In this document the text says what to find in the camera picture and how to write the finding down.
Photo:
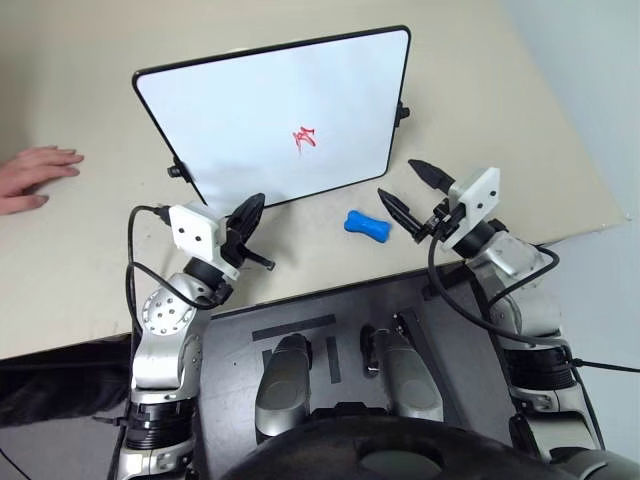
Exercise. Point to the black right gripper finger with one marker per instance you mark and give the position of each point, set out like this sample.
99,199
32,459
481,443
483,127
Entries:
434,177
402,212

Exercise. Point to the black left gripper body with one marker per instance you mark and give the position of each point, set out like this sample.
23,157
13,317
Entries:
236,246

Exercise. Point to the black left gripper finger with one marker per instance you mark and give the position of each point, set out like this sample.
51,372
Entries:
250,212
259,262

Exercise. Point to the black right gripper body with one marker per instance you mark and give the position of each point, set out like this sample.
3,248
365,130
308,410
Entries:
441,222

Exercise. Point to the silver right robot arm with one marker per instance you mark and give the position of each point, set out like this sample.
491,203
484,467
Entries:
520,280

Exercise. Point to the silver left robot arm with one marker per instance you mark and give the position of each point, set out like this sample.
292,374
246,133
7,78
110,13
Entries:
160,330

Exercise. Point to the blue bone-shaped eraser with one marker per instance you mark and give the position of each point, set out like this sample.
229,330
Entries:
367,226

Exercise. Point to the person's bare hand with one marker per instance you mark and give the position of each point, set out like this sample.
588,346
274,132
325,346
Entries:
30,170

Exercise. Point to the black whiteboard stand knob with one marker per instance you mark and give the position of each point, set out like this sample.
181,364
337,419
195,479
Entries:
402,113
175,170

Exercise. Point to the black tape strip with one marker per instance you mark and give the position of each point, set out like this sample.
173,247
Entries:
295,327
334,360

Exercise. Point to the dark grey floor platform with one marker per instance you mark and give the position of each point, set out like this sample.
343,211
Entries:
230,370

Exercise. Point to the silver left robot foot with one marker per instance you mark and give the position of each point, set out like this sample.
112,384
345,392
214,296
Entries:
282,385

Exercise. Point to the silver robot foot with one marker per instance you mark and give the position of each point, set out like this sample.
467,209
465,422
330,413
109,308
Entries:
282,385
410,375

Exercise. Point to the silver right robot foot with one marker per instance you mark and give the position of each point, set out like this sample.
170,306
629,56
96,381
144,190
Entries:
410,375

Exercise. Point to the black rounded robot torso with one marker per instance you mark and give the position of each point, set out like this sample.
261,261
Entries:
400,450

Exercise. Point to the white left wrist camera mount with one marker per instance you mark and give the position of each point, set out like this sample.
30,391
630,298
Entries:
195,231

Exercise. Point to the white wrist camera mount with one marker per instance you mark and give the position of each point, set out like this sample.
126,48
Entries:
195,231
475,195

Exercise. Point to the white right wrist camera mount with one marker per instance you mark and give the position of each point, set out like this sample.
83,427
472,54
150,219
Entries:
475,195

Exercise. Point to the white whiteboard with black frame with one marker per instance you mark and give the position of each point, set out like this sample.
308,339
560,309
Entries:
260,100

